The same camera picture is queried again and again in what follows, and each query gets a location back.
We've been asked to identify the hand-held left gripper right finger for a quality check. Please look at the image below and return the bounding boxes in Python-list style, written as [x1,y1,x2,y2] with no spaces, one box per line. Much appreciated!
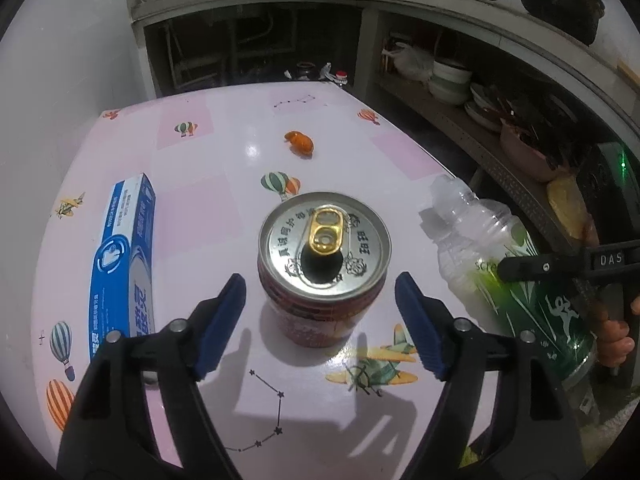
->
[394,271,587,480]

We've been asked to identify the pink basin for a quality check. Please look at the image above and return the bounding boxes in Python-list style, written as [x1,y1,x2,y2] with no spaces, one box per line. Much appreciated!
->
[500,120,561,183]

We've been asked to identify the red drink can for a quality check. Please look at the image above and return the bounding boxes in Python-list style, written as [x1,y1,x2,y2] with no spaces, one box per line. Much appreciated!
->
[257,191,392,350]

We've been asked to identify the yellow bag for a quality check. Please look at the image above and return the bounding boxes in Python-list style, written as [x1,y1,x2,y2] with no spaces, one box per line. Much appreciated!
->
[546,177,598,243]

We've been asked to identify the white plastic bag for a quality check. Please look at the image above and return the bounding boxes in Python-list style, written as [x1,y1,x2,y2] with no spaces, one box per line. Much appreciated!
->
[390,42,433,81]

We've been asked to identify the black cooking pot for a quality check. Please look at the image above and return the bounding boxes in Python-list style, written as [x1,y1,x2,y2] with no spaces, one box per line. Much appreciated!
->
[520,0,606,46]

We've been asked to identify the stack of plates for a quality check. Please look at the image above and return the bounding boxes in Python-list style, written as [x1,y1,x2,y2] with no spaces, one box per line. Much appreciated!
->
[465,82,506,131]

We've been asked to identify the concrete kitchen counter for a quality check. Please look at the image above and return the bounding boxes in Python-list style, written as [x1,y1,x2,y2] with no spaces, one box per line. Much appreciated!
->
[131,0,640,261]

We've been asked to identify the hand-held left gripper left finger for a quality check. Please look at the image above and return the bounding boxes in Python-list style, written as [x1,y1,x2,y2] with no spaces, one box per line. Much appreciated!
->
[56,272,248,480]

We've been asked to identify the blue and white carton box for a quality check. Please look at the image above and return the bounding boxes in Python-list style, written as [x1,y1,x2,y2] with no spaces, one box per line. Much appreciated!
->
[90,172,157,361]

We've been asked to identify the small orange toy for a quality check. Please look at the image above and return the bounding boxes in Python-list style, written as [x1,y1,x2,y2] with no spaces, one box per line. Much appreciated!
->
[283,130,315,157]

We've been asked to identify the stack of white bowls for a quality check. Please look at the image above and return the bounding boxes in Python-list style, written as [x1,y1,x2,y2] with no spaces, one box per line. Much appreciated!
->
[430,59,473,106]

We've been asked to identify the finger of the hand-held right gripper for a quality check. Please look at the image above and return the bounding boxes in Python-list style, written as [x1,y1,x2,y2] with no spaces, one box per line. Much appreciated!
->
[497,240,640,283]

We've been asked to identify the person's right hand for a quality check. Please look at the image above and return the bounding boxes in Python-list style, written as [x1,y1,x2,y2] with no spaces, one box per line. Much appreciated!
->
[595,294,640,370]

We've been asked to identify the green label plastic bottle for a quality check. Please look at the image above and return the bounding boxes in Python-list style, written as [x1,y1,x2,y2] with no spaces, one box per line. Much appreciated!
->
[419,175,601,391]

